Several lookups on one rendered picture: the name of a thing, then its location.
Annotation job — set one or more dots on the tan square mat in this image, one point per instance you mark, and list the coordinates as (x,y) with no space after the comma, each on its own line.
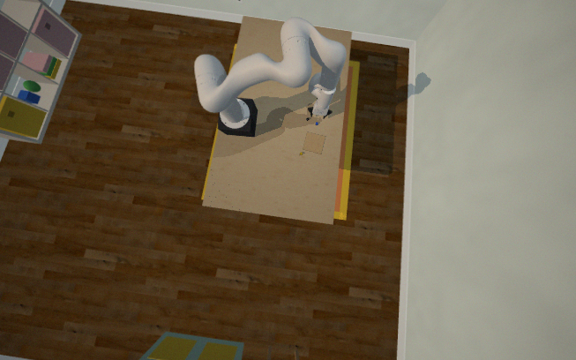
(314,143)

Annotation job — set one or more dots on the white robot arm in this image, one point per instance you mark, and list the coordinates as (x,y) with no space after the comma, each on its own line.
(299,40)

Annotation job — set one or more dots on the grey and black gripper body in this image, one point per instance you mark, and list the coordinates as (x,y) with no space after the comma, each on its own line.
(318,111)

